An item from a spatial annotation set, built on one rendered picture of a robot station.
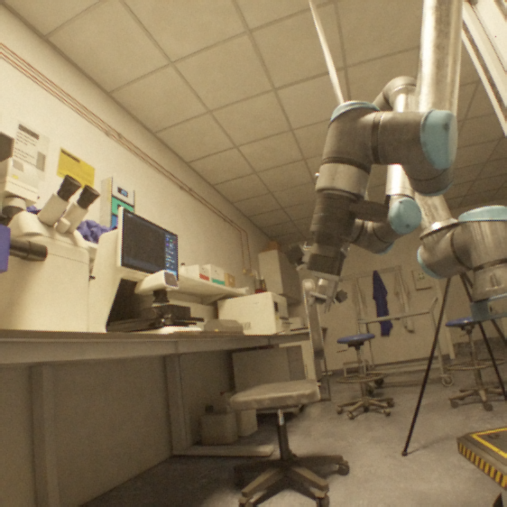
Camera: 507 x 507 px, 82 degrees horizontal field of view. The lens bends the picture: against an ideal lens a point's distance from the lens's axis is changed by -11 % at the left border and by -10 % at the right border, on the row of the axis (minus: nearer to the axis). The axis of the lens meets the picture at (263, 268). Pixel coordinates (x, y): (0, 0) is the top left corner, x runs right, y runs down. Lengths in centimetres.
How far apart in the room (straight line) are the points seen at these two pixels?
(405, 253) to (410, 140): 600
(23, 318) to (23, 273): 10
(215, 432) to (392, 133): 238
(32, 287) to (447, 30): 104
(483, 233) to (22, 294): 120
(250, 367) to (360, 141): 281
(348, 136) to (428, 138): 13
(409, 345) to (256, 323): 391
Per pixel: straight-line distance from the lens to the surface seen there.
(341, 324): 636
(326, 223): 55
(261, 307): 298
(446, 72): 79
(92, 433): 198
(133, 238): 153
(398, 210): 92
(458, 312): 647
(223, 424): 258
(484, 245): 108
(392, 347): 635
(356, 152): 58
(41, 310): 82
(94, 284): 160
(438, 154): 56
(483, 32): 141
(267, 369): 315
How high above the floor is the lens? 68
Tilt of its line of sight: 14 degrees up
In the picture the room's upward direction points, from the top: 7 degrees counter-clockwise
